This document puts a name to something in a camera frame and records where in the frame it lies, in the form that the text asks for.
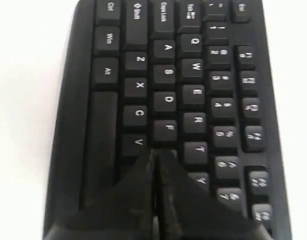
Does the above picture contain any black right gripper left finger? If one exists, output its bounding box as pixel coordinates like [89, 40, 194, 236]
[44, 149, 156, 240]

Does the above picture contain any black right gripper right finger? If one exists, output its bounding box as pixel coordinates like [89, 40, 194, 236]
[155, 149, 271, 240]

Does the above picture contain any black acer keyboard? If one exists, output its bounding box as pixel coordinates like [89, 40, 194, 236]
[42, 0, 292, 240]

